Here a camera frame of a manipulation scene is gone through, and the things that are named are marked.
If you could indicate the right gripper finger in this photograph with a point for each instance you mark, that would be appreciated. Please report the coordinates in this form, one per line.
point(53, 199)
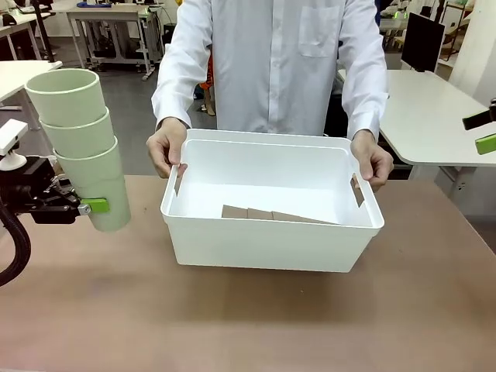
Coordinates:
point(480, 119)
point(487, 145)

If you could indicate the person's left hand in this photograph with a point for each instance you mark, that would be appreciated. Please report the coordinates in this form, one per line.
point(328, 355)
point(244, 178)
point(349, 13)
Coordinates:
point(376, 162)

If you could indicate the person in white shirt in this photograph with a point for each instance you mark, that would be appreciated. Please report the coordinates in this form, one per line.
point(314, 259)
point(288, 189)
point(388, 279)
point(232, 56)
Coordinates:
point(271, 58)

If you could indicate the person's right forearm white sleeve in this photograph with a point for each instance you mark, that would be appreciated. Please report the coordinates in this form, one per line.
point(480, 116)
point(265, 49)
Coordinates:
point(172, 100)

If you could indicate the black stand pole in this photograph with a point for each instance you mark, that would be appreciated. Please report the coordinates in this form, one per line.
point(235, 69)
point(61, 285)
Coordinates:
point(42, 35)

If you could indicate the black computer monitor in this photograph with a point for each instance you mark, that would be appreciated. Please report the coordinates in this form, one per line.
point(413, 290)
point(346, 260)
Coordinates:
point(422, 38)

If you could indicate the white table with curved edge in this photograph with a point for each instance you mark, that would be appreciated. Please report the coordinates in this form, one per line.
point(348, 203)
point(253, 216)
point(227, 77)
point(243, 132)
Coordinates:
point(426, 116)

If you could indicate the person's right hand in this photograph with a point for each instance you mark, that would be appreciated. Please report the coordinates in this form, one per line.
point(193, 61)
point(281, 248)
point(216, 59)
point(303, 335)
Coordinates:
point(164, 151)

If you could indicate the white plastic basket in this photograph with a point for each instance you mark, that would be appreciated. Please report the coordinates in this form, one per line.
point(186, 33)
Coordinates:
point(271, 248)

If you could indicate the light green plastic cup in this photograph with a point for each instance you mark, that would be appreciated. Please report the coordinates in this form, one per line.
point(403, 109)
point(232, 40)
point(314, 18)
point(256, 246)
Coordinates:
point(108, 182)
point(81, 135)
point(66, 104)

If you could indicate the grey metal workbench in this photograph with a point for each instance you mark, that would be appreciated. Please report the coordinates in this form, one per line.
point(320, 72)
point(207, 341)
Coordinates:
point(104, 15)

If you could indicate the white side table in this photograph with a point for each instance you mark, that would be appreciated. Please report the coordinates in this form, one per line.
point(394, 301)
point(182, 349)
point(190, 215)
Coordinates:
point(15, 77)

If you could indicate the black stool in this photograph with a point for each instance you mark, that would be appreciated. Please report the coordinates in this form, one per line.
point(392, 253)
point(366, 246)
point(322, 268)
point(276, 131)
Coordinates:
point(170, 33)

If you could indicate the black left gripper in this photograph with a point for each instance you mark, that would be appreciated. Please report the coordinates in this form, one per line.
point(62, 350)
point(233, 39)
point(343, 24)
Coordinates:
point(50, 215)

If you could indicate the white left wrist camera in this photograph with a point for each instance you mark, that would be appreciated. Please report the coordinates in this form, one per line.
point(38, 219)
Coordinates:
point(11, 135)

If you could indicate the person's left forearm white sleeve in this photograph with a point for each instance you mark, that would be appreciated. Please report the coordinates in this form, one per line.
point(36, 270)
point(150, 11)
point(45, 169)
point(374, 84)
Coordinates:
point(366, 108)

